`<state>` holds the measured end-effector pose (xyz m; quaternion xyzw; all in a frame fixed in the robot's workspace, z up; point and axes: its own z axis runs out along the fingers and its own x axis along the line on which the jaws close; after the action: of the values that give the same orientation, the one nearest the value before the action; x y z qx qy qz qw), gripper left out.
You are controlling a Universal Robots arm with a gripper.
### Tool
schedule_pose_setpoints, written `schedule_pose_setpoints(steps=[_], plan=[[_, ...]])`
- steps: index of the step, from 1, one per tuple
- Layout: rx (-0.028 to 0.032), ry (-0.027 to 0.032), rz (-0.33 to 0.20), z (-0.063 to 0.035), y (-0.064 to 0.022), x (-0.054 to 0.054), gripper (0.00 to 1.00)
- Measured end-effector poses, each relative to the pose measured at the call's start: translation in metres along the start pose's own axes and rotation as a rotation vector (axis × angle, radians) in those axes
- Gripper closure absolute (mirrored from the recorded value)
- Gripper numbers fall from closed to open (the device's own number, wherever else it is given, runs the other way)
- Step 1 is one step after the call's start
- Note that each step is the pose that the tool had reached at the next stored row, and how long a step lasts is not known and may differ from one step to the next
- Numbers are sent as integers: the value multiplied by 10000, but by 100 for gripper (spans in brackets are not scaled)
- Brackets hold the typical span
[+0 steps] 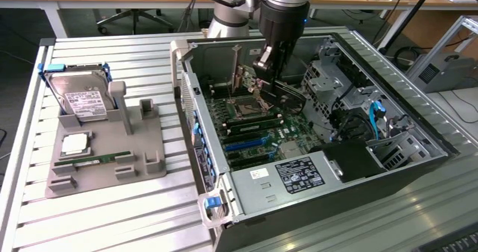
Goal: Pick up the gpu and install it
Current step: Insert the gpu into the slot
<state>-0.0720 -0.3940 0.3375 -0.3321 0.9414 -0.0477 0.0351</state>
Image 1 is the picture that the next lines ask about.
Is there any hard disk in blue caddy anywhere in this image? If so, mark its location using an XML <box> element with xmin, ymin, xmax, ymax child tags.
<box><xmin>35</xmin><ymin>62</ymin><xmax>114</xmax><ymax>123</ymax></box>

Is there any aluminium profile frame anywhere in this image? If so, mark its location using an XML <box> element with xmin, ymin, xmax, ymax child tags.
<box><xmin>423</xmin><ymin>14</ymin><xmax>478</xmax><ymax>68</ymax></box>

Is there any grey computer tower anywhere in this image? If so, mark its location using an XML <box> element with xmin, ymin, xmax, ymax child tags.
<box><xmin>404</xmin><ymin>50</ymin><xmax>478</xmax><ymax>95</ymax></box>

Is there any silver perforated drive cage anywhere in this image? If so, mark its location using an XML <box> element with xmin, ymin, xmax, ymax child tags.
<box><xmin>300</xmin><ymin>36</ymin><xmax>373</xmax><ymax>129</ymax></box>

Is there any graphics card with metal bracket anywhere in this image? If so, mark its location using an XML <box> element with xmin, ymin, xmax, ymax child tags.
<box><xmin>229</xmin><ymin>44</ymin><xmax>309</xmax><ymax>115</ymax></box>

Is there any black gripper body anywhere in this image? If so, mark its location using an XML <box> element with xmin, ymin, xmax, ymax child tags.
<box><xmin>258</xmin><ymin>2</ymin><xmax>310</xmax><ymax>68</ymax></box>

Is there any silver disk bay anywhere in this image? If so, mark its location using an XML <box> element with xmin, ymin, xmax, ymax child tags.
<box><xmin>365</xmin><ymin>130</ymin><xmax>424</xmax><ymax>171</ymax></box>

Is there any CPU socket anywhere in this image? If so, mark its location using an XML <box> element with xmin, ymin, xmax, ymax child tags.
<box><xmin>228</xmin><ymin>94</ymin><xmax>266</xmax><ymax>120</ymax></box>

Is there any black tripod pole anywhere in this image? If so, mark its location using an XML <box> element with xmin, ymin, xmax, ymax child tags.
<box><xmin>376</xmin><ymin>0</ymin><xmax>440</xmax><ymax>51</ymax></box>

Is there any green RAM stick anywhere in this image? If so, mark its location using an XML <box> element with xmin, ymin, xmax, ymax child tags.
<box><xmin>54</xmin><ymin>155</ymin><xmax>118</xmax><ymax>167</ymax></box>

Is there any green motherboard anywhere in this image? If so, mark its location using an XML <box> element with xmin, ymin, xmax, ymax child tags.
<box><xmin>202</xmin><ymin>78</ymin><xmax>320</xmax><ymax>172</ymax></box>

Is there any long black expansion slot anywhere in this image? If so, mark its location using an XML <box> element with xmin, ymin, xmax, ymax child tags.
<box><xmin>221</xmin><ymin>130</ymin><xmax>264</xmax><ymax>144</ymax></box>
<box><xmin>225</xmin><ymin>151</ymin><xmax>272</xmax><ymax>164</ymax></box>
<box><xmin>229</xmin><ymin>158</ymin><xmax>276</xmax><ymax>171</ymax></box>

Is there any blue disk wire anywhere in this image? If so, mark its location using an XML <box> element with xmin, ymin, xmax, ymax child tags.
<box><xmin>367</xmin><ymin>100</ymin><xmax>384</xmax><ymax>141</ymax></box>

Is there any grey power supply unit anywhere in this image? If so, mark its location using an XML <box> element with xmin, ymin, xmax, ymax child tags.
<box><xmin>226</xmin><ymin>150</ymin><xmax>342</xmax><ymax>217</ymax></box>

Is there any open black PC case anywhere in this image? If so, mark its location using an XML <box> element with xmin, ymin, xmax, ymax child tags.
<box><xmin>169</xmin><ymin>32</ymin><xmax>460</xmax><ymax>252</ymax></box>

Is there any silver chipset heatsink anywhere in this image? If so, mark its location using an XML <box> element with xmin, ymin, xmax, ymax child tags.
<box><xmin>278</xmin><ymin>142</ymin><xmax>302</xmax><ymax>156</ymax></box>

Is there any installed RAM stick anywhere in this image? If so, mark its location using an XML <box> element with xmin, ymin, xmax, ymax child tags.
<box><xmin>226</xmin><ymin>118</ymin><xmax>284</xmax><ymax>132</ymax></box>

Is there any silver CPU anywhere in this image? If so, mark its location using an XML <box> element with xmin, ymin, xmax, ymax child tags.
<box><xmin>59</xmin><ymin>134</ymin><xmax>90</xmax><ymax>155</ymax></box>

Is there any black keyboard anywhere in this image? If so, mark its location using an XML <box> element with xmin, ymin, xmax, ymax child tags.
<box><xmin>413</xmin><ymin>229</ymin><xmax>478</xmax><ymax>252</ymax></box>

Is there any black office chair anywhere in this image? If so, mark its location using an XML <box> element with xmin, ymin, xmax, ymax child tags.
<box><xmin>95</xmin><ymin>7</ymin><xmax>174</xmax><ymax>35</ymax></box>

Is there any grey parts rack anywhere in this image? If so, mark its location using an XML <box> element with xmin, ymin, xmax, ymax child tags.
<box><xmin>43</xmin><ymin>80</ymin><xmax>168</xmax><ymax>199</ymax></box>

